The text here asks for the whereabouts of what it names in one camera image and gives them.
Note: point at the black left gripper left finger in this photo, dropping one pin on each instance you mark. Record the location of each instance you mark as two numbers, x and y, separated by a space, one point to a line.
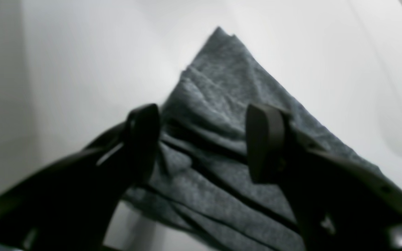
68 205

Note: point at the grey t-shirt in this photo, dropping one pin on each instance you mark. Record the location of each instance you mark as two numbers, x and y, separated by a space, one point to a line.
201 183

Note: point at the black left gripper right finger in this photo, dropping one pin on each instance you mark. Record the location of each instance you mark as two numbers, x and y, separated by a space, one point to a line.
338 204

